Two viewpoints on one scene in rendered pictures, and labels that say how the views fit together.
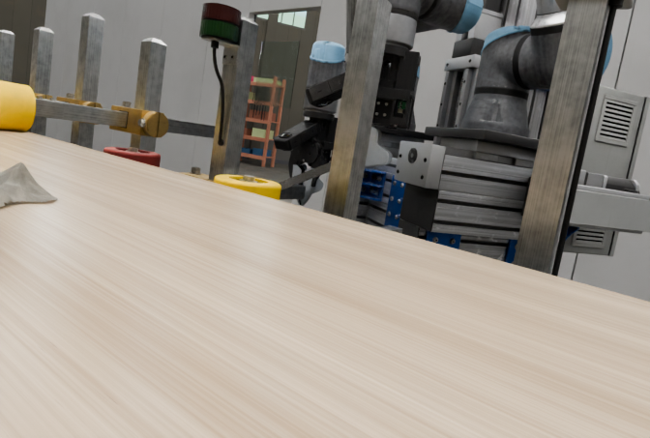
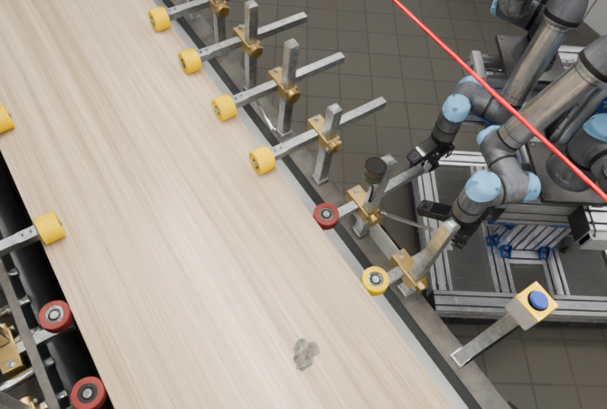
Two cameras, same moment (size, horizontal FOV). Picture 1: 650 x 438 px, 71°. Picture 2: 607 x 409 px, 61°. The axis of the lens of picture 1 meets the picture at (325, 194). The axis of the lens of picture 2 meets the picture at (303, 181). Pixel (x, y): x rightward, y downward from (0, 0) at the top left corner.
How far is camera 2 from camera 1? 1.33 m
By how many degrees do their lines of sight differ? 51
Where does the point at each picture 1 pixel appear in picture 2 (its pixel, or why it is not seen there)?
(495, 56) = (583, 145)
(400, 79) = (466, 230)
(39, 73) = (251, 32)
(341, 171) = (421, 265)
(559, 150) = (493, 335)
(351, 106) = (430, 252)
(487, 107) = (564, 170)
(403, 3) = (473, 212)
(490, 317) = not seen: outside the picture
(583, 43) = (511, 322)
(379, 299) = not seen: outside the picture
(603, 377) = not seen: outside the picture
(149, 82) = (331, 129)
